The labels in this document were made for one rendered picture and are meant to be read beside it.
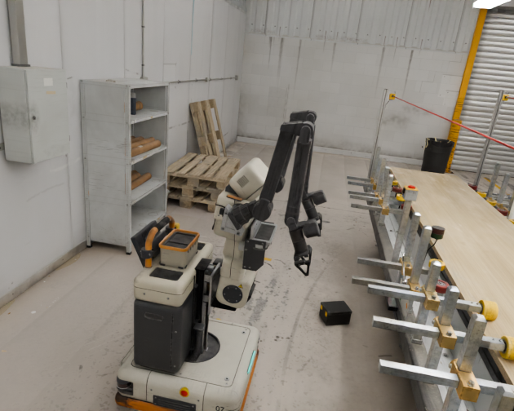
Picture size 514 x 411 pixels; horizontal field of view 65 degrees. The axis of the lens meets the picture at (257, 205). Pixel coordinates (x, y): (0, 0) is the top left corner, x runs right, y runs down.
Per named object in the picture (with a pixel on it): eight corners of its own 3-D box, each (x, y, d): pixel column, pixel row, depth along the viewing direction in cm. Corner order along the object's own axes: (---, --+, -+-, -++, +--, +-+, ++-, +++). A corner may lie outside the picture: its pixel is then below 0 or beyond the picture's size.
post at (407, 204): (390, 267, 255) (405, 199, 240) (388, 263, 260) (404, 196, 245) (397, 268, 254) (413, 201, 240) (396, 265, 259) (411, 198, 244)
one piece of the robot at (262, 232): (233, 267, 196) (237, 227, 188) (245, 245, 221) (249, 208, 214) (266, 274, 193) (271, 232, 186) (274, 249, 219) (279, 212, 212)
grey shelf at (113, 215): (86, 247, 391) (78, 79, 340) (130, 216, 475) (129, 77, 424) (130, 254, 385) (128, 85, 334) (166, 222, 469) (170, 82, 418)
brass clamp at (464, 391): (457, 399, 124) (461, 386, 122) (445, 369, 136) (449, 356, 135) (478, 403, 123) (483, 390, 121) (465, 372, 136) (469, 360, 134)
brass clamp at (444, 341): (437, 346, 147) (440, 335, 146) (429, 324, 160) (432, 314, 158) (455, 350, 146) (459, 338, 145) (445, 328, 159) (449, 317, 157)
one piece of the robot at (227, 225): (219, 230, 179) (224, 206, 175) (223, 226, 183) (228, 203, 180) (241, 236, 178) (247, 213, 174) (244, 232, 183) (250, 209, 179)
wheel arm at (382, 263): (356, 264, 227) (358, 258, 225) (356, 262, 230) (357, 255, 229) (438, 278, 221) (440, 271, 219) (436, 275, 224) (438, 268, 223)
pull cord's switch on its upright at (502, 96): (472, 199, 427) (503, 90, 390) (467, 195, 440) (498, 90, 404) (480, 200, 426) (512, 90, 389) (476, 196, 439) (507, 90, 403)
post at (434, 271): (408, 355, 187) (433, 262, 171) (407, 351, 190) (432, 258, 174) (416, 357, 186) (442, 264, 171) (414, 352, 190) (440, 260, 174)
